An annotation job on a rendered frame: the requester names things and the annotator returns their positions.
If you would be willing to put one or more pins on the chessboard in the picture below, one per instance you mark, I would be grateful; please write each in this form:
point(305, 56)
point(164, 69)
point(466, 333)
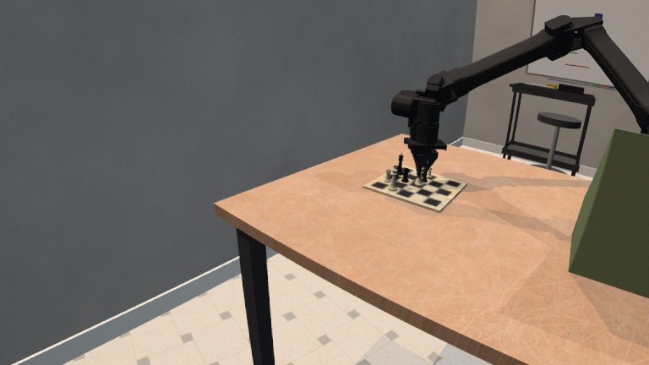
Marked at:
point(434, 195)

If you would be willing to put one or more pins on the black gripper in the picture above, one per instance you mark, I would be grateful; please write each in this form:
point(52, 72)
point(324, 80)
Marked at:
point(425, 145)

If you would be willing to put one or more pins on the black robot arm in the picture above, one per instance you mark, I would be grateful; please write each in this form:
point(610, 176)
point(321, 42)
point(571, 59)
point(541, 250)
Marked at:
point(557, 36)

